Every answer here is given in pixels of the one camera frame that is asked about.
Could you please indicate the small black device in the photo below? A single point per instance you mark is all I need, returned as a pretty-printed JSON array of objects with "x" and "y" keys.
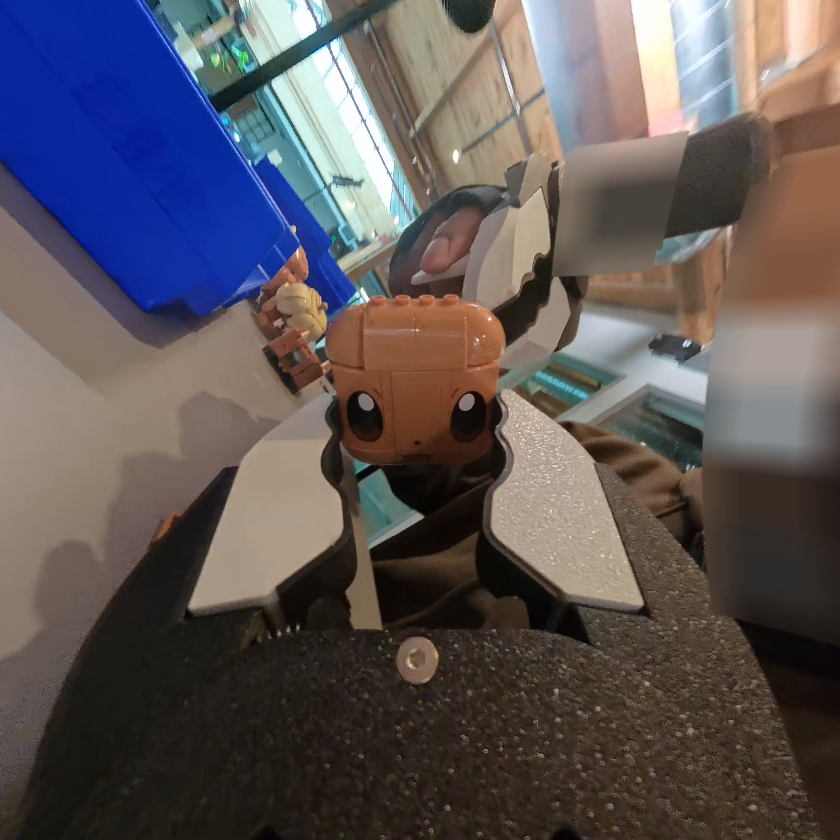
[{"x": 676, "y": 348}]

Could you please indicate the person's right hand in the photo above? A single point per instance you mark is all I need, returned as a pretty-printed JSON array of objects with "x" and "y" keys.
[{"x": 453, "y": 246}]

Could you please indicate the stacked blue plastic bins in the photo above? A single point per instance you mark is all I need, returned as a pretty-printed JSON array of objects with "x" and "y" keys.
[{"x": 315, "y": 256}]

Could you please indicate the large blue plastic bin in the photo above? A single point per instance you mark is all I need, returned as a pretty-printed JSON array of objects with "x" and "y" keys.
[{"x": 131, "y": 164}]

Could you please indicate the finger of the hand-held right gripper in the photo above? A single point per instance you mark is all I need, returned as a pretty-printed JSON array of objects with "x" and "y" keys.
[
  {"x": 535, "y": 338},
  {"x": 518, "y": 236}
]

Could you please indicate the black ceiling pole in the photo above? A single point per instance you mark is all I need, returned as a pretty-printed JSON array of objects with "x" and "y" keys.
[{"x": 295, "y": 62}]

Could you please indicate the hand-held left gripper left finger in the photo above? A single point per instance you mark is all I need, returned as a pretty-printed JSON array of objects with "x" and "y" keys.
[{"x": 275, "y": 518}]

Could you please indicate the brown lego head with face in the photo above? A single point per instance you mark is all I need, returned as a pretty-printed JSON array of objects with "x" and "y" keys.
[{"x": 413, "y": 380}]

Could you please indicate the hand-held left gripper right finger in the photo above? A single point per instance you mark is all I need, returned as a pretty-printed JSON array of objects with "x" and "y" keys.
[{"x": 564, "y": 518}]

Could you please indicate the brown and cream lego figure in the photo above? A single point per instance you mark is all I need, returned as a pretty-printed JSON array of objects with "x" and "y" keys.
[{"x": 298, "y": 308}]

